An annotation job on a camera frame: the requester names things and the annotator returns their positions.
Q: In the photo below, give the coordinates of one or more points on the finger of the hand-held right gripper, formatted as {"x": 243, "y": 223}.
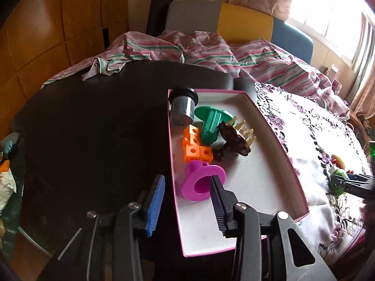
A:
{"x": 359, "y": 189}
{"x": 361, "y": 177}

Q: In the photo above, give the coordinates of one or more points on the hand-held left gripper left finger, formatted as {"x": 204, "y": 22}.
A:
{"x": 155, "y": 207}

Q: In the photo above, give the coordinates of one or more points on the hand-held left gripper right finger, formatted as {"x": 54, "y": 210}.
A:
{"x": 218, "y": 207}

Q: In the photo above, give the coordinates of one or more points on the green roller with white core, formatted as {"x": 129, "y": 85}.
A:
{"x": 337, "y": 183}

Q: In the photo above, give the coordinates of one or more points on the golden bumpy oval toy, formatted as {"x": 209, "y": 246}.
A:
{"x": 341, "y": 161}

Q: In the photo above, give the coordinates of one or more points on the magenta plastic spool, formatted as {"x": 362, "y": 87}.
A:
{"x": 193, "y": 187}

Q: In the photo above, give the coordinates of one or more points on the pink-edged white cardboard box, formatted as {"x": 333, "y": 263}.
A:
{"x": 257, "y": 181}

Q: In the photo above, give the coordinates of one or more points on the orange cube block toy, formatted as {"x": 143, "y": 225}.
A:
{"x": 192, "y": 152}

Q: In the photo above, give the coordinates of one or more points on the brown hair claw clip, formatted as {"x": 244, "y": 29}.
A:
{"x": 234, "y": 137}

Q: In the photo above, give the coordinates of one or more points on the teal green plastic spool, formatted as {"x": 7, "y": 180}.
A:
{"x": 211, "y": 123}

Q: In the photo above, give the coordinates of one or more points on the grey jar with black lid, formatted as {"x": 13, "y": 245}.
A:
{"x": 181, "y": 108}

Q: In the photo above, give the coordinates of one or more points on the pink side curtain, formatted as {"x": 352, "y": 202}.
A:
{"x": 364, "y": 87}

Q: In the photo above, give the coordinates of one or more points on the white embroidered floral tablecloth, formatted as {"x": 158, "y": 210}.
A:
{"x": 307, "y": 140}

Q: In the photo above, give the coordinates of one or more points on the pink carton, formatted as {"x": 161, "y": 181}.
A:
{"x": 338, "y": 86}

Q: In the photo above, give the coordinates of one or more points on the white carton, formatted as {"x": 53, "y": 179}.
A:
{"x": 333, "y": 71}

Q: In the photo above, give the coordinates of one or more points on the pink green striped bedsheet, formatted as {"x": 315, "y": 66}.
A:
{"x": 263, "y": 58}

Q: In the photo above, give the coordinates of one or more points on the window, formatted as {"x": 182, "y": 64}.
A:
{"x": 328, "y": 14}

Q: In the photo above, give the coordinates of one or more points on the grey yellow blue headboard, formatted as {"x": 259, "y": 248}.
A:
{"x": 243, "y": 20}

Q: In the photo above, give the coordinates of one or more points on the black rolled mat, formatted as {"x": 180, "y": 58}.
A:
{"x": 159, "y": 11}

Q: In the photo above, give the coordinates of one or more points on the wooden wardrobe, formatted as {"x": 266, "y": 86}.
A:
{"x": 44, "y": 35}

